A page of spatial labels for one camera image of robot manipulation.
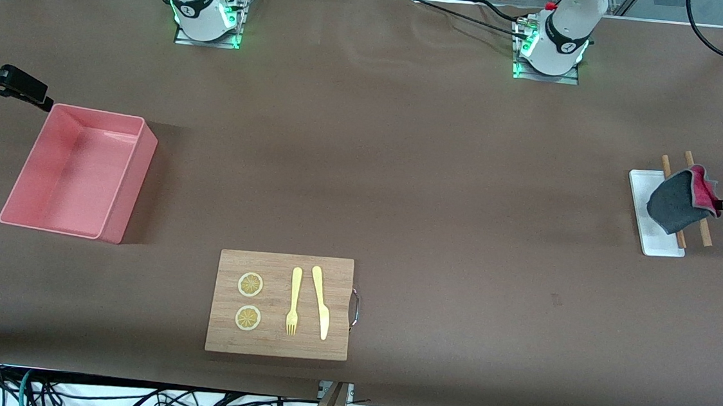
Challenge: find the bamboo cutting board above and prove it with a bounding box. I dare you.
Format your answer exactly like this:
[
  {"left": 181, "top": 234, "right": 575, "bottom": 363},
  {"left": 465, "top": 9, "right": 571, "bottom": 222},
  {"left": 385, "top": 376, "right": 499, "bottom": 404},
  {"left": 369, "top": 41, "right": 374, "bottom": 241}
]
[{"left": 204, "top": 248, "right": 356, "bottom": 364}]

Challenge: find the yellow plastic knife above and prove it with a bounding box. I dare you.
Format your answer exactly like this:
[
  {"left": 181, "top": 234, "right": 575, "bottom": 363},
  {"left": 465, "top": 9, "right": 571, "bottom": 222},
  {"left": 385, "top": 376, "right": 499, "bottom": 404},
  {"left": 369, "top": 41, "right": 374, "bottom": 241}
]
[{"left": 306, "top": 265, "right": 334, "bottom": 342}]

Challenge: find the teal cable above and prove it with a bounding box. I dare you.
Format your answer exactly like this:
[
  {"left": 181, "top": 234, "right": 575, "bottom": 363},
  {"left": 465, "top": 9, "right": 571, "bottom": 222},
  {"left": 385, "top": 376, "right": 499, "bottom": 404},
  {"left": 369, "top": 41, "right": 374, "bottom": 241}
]
[{"left": 15, "top": 368, "right": 34, "bottom": 406}]

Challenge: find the pink plastic bin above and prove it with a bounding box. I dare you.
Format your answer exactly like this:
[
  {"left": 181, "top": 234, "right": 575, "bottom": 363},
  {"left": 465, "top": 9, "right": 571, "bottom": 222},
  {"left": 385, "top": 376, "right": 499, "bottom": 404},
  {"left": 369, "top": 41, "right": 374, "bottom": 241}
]
[{"left": 0, "top": 99, "right": 161, "bottom": 247}]

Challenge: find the metal cutting board handle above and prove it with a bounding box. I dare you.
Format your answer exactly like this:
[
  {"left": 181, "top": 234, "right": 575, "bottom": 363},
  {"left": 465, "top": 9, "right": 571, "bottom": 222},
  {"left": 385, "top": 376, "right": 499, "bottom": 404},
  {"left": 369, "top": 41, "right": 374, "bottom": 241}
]
[{"left": 348, "top": 285, "right": 363, "bottom": 333}]

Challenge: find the grey and pink microfibre cloth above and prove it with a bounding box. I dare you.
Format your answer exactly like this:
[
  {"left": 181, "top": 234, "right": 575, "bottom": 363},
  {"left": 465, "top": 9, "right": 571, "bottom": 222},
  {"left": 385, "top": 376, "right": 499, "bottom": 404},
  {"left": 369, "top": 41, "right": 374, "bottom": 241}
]
[{"left": 645, "top": 161, "right": 723, "bottom": 238}]

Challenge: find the bamboo stick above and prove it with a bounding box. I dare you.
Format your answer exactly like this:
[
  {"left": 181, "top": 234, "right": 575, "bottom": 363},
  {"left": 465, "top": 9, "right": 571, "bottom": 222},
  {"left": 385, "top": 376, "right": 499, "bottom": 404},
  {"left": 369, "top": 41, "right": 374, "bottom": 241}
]
[
  {"left": 654, "top": 154, "right": 694, "bottom": 249},
  {"left": 677, "top": 151, "right": 720, "bottom": 248}
]

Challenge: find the white rectangular tray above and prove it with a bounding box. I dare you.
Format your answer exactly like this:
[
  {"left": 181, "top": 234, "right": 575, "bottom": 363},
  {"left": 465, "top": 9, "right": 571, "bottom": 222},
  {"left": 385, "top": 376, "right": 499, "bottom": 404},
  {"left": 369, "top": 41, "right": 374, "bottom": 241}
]
[{"left": 623, "top": 168, "right": 692, "bottom": 259}]

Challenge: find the small metal bracket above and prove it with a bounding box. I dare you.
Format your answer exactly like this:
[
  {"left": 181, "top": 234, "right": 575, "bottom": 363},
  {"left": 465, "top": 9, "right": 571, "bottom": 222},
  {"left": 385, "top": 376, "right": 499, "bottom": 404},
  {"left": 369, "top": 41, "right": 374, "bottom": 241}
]
[{"left": 317, "top": 380, "right": 356, "bottom": 401}]

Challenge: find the yellow plastic fork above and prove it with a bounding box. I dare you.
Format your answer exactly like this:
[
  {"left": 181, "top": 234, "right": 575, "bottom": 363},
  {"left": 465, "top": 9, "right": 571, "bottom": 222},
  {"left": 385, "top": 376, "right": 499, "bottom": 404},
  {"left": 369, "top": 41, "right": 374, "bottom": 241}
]
[{"left": 285, "top": 266, "right": 304, "bottom": 337}]

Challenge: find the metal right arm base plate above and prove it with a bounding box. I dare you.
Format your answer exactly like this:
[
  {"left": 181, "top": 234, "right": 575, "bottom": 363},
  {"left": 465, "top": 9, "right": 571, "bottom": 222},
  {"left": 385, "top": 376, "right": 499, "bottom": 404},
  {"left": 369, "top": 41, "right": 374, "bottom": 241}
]
[{"left": 174, "top": 0, "right": 246, "bottom": 50}]

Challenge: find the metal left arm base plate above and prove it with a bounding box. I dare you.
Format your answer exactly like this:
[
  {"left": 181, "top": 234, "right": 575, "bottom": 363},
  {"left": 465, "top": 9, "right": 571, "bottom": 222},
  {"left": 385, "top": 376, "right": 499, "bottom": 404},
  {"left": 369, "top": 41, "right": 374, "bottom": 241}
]
[{"left": 510, "top": 15, "right": 584, "bottom": 85}]

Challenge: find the lemon slice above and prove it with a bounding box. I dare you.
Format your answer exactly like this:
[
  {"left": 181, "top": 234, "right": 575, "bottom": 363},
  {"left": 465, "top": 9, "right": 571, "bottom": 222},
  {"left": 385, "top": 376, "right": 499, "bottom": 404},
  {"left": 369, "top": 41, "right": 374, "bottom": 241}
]
[
  {"left": 237, "top": 272, "right": 265, "bottom": 299},
  {"left": 234, "top": 305, "right": 262, "bottom": 333}
]

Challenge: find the black cable across table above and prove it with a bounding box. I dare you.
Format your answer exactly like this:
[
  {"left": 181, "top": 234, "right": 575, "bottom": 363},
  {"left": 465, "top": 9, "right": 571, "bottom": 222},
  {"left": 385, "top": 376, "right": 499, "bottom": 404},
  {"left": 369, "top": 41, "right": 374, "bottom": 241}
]
[{"left": 393, "top": 0, "right": 534, "bottom": 41}]

